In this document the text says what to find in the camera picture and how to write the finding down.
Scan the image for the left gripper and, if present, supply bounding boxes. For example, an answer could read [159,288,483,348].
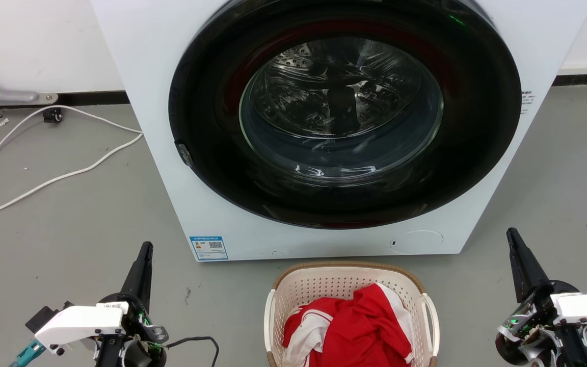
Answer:
[96,242,170,367]

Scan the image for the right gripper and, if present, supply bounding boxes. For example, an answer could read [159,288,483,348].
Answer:
[497,227,587,352]

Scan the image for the cream plastic laundry basket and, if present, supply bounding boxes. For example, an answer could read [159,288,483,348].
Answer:
[263,261,440,367]

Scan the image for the blue energy label sticker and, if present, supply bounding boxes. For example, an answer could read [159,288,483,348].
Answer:
[190,235,229,261]

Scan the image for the teal connector piece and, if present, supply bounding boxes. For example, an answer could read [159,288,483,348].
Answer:
[10,340,47,367]

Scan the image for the black round washer door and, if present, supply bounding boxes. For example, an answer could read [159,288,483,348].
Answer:
[168,0,522,230]

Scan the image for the red and white garment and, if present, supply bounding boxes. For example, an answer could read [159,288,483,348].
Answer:
[282,283,415,367]

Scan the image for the white front-load washing machine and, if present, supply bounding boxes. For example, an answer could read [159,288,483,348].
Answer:
[90,0,587,262]

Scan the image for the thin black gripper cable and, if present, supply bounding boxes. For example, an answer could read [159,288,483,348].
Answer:
[164,336,221,367]

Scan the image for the grey wall pipe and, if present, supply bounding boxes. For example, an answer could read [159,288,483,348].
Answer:
[0,59,60,107]

